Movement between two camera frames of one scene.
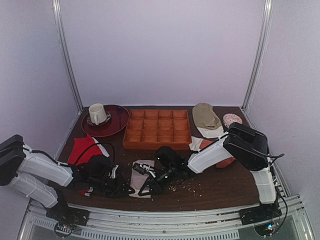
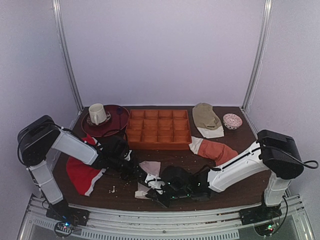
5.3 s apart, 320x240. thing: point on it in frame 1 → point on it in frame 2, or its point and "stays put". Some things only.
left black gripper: [116, 184] → [135, 172]
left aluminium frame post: [58, 23] stays put
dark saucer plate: [108, 116] stays put
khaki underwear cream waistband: [206, 121] stays put
